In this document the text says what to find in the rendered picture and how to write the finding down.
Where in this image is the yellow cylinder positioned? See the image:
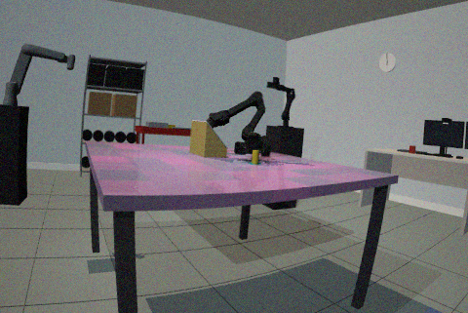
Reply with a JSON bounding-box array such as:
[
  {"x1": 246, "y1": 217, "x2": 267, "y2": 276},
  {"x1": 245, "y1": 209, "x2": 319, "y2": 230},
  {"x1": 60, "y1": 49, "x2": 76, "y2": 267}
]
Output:
[{"x1": 252, "y1": 150, "x2": 259, "y2": 165}]

